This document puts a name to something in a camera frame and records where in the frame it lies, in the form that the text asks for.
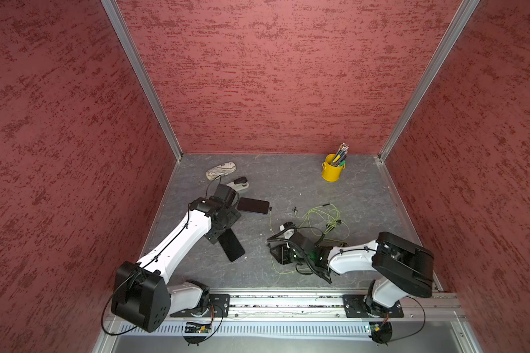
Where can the purple-edged smartphone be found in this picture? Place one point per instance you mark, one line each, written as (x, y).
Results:
(231, 245)

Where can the aluminium front rail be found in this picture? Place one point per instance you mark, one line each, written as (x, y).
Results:
(317, 305)

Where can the yellow pen cup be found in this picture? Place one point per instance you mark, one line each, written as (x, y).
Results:
(332, 173)

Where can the circuit board with cable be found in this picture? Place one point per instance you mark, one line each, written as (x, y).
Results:
(197, 333)
(382, 332)

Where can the green wired earphones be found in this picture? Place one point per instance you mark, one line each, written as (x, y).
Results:
(322, 220)
(291, 269)

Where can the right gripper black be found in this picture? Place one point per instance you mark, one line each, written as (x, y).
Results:
(281, 249)

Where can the pens in cup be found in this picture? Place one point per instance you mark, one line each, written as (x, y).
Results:
(340, 155)

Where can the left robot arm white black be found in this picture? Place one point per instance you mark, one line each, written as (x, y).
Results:
(141, 293)

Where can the blue-edged smartphone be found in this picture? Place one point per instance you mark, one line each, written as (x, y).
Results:
(253, 205)

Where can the left circuit board with cable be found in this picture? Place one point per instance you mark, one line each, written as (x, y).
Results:
(197, 333)

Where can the right circuit board with cable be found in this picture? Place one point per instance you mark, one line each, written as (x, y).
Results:
(382, 332)

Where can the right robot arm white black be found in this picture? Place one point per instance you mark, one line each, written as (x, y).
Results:
(406, 268)

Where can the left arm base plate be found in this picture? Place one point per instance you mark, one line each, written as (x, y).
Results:
(211, 305)

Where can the patterned glasses case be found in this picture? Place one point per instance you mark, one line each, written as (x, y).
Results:
(221, 170)

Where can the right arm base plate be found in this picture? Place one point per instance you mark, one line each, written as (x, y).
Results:
(360, 307)

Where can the white black stapler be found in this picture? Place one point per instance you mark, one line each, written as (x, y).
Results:
(239, 185)

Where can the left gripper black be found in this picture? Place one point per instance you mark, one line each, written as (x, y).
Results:
(232, 215)

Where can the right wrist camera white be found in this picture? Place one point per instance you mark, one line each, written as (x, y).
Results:
(287, 230)

